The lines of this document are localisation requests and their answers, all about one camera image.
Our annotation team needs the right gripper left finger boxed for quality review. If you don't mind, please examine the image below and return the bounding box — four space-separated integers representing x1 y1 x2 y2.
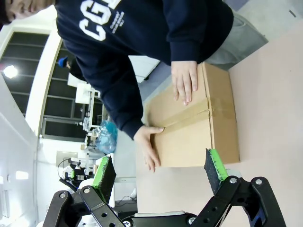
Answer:
44 155 133 227

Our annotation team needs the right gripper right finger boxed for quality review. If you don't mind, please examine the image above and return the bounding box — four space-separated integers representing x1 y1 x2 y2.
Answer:
189 148 291 227

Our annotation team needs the person's left forearm navy sleeve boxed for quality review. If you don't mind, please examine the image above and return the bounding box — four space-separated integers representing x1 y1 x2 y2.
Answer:
166 4 235 67

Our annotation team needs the person with blue cap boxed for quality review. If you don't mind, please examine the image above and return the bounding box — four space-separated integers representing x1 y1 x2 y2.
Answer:
57 56 84 80

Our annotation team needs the brown packing tape strip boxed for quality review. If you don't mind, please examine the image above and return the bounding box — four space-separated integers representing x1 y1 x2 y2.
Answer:
162 97 235 133

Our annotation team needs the person in navy sweatshirt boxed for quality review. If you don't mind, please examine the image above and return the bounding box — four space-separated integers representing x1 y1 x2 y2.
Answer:
0 0 269 141

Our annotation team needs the person's right hand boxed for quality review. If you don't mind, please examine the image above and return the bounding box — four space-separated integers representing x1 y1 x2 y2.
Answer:
133 125 164 173

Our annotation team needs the round ceiling light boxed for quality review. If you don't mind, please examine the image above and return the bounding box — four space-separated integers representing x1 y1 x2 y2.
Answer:
2 65 19 79

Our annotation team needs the person's right forearm navy sleeve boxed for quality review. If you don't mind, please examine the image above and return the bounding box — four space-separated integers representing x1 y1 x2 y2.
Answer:
78 54 146 141

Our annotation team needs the person's left hand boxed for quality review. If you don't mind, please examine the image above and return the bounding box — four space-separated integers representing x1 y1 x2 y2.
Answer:
171 61 199 106

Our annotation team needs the large brown cardboard box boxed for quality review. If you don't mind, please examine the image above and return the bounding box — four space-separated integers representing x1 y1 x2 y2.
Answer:
142 61 241 168

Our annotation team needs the blue plastic bag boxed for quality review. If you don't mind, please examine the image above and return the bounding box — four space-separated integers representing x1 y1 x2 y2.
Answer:
95 119 119 155

